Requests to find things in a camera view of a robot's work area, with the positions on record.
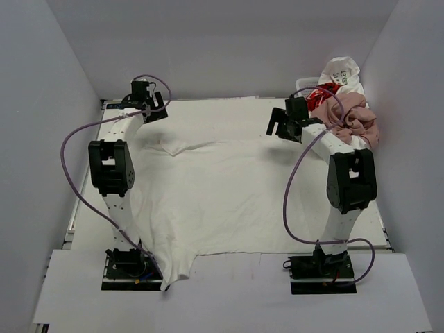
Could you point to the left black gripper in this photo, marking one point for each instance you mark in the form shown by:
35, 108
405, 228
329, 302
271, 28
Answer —
155, 111

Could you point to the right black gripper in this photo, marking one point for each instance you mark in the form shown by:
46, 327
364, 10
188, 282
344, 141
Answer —
282, 126

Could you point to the white t shirt red print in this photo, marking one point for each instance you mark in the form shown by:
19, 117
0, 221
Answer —
320, 94

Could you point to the pink t shirt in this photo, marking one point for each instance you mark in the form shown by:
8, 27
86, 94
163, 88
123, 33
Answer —
359, 126

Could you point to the white t shirt black print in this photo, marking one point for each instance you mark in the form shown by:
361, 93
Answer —
226, 197

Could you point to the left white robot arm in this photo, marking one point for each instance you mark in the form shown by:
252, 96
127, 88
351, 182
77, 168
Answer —
111, 166

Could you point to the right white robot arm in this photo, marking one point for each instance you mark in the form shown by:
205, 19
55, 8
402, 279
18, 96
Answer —
351, 180

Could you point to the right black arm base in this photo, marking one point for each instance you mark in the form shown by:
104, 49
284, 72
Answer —
308, 279

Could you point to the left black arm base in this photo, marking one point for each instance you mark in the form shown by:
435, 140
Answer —
130, 270

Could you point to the blue label sticker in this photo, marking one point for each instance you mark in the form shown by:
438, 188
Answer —
114, 106

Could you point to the white plastic basket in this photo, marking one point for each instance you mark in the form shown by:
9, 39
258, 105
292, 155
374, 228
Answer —
305, 86

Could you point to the white t shirt with lettering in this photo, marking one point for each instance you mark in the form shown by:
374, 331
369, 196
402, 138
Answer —
343, 71

